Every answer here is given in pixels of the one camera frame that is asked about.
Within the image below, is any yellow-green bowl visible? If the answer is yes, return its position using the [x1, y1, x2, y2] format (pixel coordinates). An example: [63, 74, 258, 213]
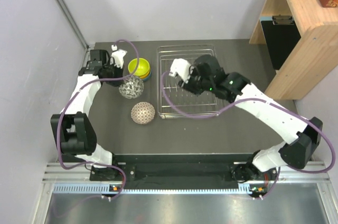
[128, 58, 151, 77]

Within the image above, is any black white patterned bowl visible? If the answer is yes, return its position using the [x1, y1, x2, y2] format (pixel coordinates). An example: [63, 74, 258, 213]
[118, 76, 144, 99]

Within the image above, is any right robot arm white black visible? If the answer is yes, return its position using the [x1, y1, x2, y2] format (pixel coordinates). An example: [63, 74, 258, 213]
[170, 54, 323, 182]

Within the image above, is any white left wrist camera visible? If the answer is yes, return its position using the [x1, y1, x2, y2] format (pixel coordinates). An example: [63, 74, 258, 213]
[110, 44, 127, 69]

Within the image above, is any aluminium frame rail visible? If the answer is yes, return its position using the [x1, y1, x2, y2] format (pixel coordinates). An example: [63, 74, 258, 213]
[42, 163, 330, 197]

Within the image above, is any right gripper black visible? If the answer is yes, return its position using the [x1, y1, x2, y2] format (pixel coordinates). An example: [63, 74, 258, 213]
[178, 66, 214, 97]

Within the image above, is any metal wire dish rack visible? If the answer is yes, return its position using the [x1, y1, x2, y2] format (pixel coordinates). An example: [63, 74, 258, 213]
[157, 44, 228, 118]

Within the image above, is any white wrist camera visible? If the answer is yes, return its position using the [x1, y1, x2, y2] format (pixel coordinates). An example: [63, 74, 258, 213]
[110, 44, 127, 69]
[169, 58, 191, 83]

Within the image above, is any orange bowl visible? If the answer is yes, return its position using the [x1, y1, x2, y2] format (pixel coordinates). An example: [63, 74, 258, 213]
[136, 68, 151, 79]

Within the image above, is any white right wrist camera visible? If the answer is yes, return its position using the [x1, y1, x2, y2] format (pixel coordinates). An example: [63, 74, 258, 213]
[169, 58, 191, 83]

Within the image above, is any brown lattice patterned bowl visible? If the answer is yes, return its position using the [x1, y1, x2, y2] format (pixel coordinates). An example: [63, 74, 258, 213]
[130, 102, 155, 125]

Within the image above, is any wooden shelf unit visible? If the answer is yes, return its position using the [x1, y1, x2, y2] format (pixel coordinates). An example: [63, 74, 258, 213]
[260, 0, 337, 100]

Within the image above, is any black clipboard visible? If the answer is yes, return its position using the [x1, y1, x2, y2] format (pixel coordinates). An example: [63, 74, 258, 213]
[259, 15, 301, 70]

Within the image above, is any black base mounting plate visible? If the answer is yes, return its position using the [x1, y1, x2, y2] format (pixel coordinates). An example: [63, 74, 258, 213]
[89, 162, 280, 189]

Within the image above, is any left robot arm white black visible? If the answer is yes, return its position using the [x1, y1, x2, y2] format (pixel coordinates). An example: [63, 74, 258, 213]
[50, 46, 127, 181]

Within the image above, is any aluminium corner post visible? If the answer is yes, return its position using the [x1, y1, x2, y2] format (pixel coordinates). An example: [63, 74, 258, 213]
[55, 0, 89, 50]

